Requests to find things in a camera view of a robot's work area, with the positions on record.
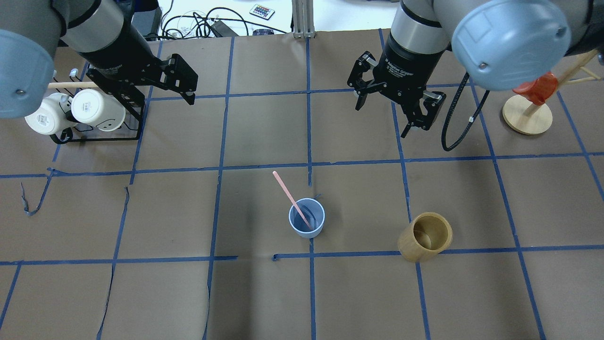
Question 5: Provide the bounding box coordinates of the blue-grey plastic cup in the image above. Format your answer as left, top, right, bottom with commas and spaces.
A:
288, 198, 326, 239

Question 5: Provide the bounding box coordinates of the white mug on rack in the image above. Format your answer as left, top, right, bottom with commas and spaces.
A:
71, 88, 126, 132

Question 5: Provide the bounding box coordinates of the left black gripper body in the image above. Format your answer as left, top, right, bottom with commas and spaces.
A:
83, 21, 162, 90

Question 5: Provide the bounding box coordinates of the wooden mug tree stand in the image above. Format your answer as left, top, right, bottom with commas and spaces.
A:
502, 48, 603, 136

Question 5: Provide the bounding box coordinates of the orange mug on stand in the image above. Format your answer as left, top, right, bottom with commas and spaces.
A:
512, 72, 559, 106

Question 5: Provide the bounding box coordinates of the aluminium frame post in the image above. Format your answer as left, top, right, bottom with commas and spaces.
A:
292, 0, 316, 39

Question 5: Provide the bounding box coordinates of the black power adapter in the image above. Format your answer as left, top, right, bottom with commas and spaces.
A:
132, 7, 162, 41

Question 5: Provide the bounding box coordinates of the bamboo chopstick holder cup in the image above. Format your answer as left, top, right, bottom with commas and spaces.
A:
397, 212, 453, 263

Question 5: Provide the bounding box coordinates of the pink chopstick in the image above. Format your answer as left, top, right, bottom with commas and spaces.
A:
272, 170, 314, 231

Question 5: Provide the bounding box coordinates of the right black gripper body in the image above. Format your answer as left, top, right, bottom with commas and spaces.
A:
373, 33, 444, 105

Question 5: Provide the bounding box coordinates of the black wire mug rack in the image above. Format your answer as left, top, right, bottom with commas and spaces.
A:
50, 67, 145, 145

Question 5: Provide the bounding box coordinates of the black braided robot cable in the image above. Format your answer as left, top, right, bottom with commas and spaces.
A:
441, 71, 491, 152

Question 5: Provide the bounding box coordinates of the remote control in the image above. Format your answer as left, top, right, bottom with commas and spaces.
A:
249, 4, 276, 21

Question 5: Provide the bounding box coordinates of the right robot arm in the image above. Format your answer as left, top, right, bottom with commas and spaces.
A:
373, 0, 603, 136

